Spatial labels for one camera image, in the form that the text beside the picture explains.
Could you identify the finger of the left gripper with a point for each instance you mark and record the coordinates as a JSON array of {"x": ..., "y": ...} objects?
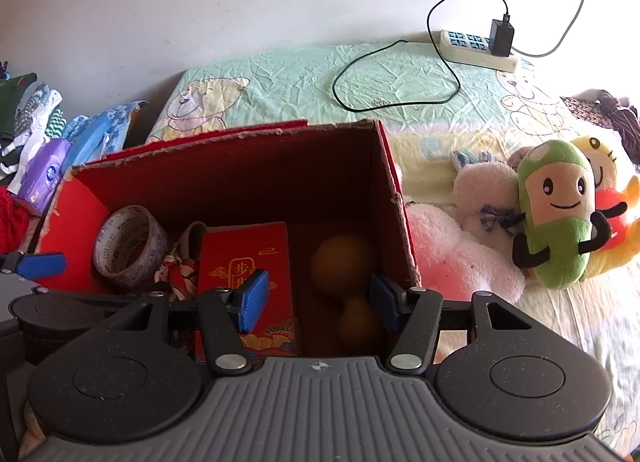
[{"x": 37, "y": 266}]

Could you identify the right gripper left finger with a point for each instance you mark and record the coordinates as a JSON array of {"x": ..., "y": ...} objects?
[{"x": 221, "y": 316}]

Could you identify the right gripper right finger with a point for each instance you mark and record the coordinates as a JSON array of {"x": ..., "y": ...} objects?
[{"x": 415, "y": 318}]

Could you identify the small red gift box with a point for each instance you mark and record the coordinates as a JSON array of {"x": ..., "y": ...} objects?
[{"x": 249, "y": 268}]

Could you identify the patterned scarf beige pouch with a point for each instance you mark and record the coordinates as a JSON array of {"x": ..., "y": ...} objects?
[{"x": 179, "y": 268}]

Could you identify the orange wooden gourd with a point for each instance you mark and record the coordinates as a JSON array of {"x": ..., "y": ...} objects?
[{"x": 340, "y": 269}]

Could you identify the packing tape roll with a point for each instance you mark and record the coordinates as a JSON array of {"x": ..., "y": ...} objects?
[{"x": 130, "y": 247}]

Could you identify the pink plush toy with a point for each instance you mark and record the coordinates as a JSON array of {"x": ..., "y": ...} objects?
[{"x": 463, "y": 249}]

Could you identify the pile of clothes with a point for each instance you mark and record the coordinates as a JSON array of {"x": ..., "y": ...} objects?
[{"x": 39, "y": 144}]

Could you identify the large red cardboard box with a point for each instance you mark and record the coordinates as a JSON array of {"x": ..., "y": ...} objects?
[{"x": 320, "y": 181}]

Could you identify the green plush toy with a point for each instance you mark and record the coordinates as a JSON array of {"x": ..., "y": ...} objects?
[{"x": 559, "y": 225}]

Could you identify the cartoon print bed sheet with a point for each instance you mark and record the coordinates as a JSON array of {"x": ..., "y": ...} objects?
[{"x": 452, "y": 131}]

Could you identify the yellow red plush toy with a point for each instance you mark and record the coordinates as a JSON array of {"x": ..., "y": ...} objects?
[{"x": 615, "y": 202}]

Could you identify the white power strip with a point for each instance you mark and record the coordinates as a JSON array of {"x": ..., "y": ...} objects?
[{"x": 468, "y": 49}]

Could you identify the black charger adapter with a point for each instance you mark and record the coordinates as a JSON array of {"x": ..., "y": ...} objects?
[{"x": 501, "y": 37}]

